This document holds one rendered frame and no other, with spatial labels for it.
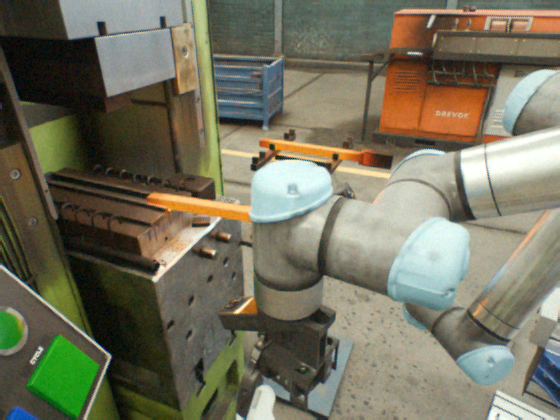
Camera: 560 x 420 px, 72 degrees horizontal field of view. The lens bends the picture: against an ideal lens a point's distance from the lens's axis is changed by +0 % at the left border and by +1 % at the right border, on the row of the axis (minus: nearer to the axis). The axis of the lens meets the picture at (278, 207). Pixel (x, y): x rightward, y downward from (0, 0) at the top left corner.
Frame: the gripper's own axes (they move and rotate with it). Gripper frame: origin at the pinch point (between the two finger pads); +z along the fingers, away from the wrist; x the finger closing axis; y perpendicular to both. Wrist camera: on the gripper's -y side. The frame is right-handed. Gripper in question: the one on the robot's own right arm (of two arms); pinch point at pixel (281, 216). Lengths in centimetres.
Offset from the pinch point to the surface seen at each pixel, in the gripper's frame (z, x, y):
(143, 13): 26.5, 0.9, -37.7
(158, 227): 27.6, -6.0, 4.9
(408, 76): 6, 351, 40
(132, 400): 41, -17, 59
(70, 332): 15.0, -39.6, -1.3
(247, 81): 180, 341, 52
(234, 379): 26, 13, 82
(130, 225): 32.3, -9.2, 3.4
